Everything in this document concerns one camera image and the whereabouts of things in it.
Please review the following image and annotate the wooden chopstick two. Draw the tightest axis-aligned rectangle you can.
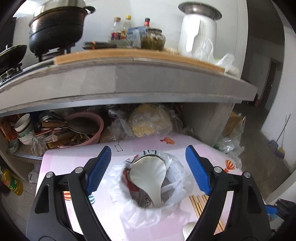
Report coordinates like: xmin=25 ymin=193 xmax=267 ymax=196
xmin=193 ymin=195 xmax=203 ymax=215

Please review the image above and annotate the wooden chopstick one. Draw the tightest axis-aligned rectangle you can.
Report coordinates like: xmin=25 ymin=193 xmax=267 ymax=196
xmin=189 ymin=196 xmax=200 ymax=218

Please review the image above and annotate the white plastic soup spoon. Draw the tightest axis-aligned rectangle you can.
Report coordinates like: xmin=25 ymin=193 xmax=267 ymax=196
xmin=182 ymin=222 xmax=196 ymax=240

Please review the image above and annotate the white shell-shaped rice paddle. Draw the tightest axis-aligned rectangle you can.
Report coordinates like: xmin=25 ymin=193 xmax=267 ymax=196
xmin=129 ymin=160 xmax=167 ymax=208

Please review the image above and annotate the large steel spoon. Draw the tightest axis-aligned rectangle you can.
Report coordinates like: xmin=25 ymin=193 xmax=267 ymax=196
xmin=138 ymin=154 xmax=162 ymax=161

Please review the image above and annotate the kitchen knife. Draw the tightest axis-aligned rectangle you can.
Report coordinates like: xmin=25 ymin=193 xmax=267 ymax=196
xmin=82 ymin=41 xmax=117 ymax=50

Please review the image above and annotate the wooden chopstick four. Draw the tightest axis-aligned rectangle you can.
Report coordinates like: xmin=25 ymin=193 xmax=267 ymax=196
xmin=217 ymin=220 xmax=224 ymax=232

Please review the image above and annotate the yellow cooking oil bottle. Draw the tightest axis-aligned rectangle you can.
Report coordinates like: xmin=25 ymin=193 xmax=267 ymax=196
xmin=1 ymin=167 xmax=23 ymax=196

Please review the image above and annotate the wooden chopstick three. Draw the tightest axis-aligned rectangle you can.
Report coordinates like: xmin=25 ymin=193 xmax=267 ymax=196
xmin=197 ymin=195 xmax=205 ymax=211

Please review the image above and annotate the broom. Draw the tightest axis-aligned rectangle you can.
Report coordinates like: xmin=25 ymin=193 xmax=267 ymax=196
xmin=267 ymin=113 xmax=292 ymax=160

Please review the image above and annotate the white plastic bag liner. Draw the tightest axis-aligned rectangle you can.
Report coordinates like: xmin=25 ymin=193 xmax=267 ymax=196
xmin=93 ymin=150 xmax=194 ymax=231

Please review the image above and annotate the pink plastic basin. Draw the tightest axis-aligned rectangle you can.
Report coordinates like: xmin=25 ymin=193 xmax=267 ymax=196
xmin=58 ymin=112 xmax=104 ymax=149

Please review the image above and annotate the stack of white bowls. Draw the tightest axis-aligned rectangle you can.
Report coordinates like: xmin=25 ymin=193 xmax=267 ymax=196
xmin=14 ymin=113 xmax=34 ymax=145

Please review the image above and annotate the cardboard box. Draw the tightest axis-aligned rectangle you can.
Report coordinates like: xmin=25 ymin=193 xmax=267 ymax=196
xmin=222 ymin=111 xmax=245 ymax=138

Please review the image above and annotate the bag of yellow food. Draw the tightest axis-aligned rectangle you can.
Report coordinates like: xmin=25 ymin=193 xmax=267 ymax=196
xmin=128 ymin=103 xmax=173 ymax=138

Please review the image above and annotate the wooden cutting board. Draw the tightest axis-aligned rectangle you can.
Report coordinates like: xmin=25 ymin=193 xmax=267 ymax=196
xmin=54 ymin=48 xmax=225 ymax=73

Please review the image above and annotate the black frying pan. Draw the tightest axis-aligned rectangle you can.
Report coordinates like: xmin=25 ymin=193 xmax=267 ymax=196
xmin=0 ymin=45 xmax=27 ymax=68

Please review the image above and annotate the white electric appliance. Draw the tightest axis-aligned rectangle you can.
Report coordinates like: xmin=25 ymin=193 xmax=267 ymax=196
xmin=178 ymin=1 xmax=222 ymax=63

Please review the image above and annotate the black cooking pot with lid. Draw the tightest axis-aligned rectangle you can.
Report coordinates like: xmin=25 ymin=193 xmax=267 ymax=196
xmin=29 ymin=0 xmax=96 ymax=62

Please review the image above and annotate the clear sauce bottle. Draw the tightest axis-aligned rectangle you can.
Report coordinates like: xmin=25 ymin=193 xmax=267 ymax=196
xmin=110 ymin=17 xmax=121 ymax=40

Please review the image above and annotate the yellow cap bottle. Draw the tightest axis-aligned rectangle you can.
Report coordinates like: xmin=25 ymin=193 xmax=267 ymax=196
xmin=120 ymin=15 xmax=132 ymax=40

